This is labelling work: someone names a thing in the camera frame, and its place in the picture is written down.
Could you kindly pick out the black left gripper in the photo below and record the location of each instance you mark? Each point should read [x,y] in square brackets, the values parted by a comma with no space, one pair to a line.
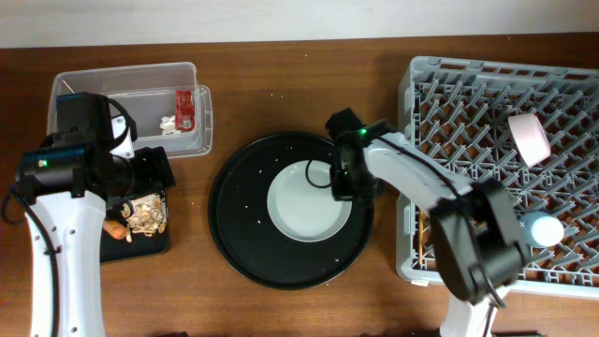
[157,174]

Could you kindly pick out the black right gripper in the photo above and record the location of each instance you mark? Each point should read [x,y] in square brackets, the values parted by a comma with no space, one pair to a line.
[341,191]

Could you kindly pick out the grey plate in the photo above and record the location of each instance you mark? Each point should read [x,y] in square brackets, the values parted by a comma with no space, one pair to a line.
[302,212]

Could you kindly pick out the red snack wrapper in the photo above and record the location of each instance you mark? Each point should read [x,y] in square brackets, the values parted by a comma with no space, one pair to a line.
[185,111]

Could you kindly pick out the orange carrot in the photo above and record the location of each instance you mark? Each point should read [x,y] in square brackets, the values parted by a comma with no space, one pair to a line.
[115,229]

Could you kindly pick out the wooden chopstick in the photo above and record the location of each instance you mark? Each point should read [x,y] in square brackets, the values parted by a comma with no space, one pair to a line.
[421,220]

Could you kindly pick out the round black serving tray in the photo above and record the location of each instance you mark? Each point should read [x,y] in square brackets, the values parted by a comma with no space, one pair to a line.
[249,240]

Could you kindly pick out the pink bowl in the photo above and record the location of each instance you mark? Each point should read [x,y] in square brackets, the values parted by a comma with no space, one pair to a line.
[530,138]

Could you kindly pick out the light blue cup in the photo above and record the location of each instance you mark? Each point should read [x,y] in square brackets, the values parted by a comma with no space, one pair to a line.
[541,230]

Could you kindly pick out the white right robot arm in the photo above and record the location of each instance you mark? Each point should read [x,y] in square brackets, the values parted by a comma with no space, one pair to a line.
[478,244]

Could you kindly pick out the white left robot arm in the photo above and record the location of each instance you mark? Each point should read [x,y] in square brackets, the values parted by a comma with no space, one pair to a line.
[65,188]

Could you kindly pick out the clear plastic waste bin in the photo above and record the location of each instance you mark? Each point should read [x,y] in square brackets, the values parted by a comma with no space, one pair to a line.
[148,93]

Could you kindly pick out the grey dishwasher rack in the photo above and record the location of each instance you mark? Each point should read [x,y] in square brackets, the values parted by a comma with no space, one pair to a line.
[456,111]

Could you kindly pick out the peanut shells and rice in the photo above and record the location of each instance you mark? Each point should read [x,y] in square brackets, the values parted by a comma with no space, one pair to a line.
[146,216]

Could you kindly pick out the crumpled white tissue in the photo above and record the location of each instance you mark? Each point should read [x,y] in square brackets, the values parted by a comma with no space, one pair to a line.
[168,125]

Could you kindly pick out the black rectangular tray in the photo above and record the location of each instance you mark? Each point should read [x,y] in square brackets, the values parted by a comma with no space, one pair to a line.
[113,250]

